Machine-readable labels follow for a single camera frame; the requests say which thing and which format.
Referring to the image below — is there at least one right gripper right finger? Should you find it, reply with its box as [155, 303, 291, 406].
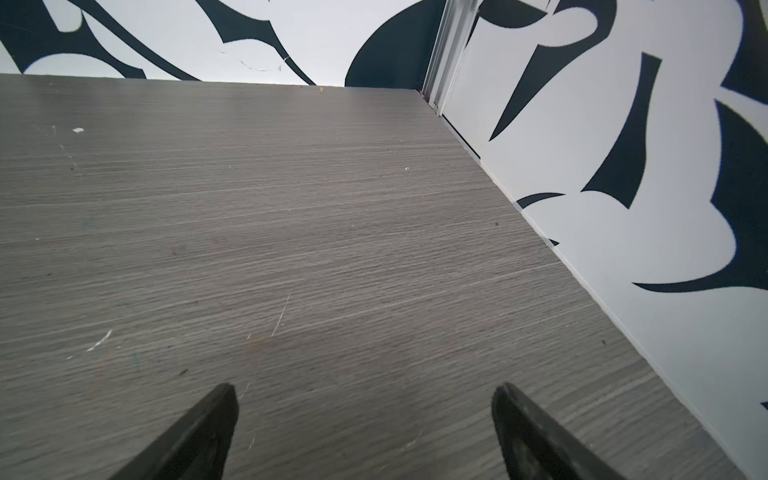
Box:
[491, 383, 622, 479]

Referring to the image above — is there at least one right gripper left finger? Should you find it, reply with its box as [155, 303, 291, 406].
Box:
[112, 383, 239, 479]

